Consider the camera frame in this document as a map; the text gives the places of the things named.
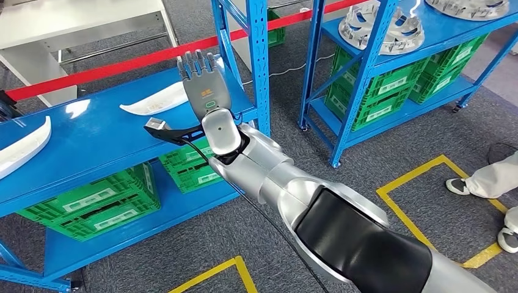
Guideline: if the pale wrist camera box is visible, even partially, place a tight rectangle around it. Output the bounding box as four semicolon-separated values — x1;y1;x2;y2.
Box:
201;107;243;156

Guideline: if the yellow floor tape square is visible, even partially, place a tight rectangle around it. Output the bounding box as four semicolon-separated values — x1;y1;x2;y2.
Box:
167;255;260;293
376;154;509;270

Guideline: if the person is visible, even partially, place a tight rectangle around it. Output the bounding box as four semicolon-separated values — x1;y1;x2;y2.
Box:
445;151;518;255

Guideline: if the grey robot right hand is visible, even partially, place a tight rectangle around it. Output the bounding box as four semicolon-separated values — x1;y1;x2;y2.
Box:
177;49;232;122

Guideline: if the red barrier belt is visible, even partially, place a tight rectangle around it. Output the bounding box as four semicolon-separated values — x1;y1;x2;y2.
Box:
5;0;367;102

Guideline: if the white plastic shell part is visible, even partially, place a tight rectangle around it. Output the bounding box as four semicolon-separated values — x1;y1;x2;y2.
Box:
0;116;53;181
119;81;190;117

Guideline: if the black cable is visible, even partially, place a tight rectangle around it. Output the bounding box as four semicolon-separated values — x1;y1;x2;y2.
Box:
181;139;329;293

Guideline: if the black camera bracket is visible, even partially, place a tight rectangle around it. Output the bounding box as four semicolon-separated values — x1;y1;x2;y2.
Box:
144;117;205;147

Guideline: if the white desk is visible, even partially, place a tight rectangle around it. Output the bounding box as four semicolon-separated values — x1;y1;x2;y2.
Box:
231;36;254;74
0;0;179;108

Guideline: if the silver wheel hubcap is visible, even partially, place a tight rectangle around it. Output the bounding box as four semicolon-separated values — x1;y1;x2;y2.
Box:
338;0;426;56
425;0;511;21

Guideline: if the blue metal shelf rack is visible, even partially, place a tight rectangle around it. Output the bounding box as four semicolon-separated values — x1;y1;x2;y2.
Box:
0;0;271;293
298;0;518;168

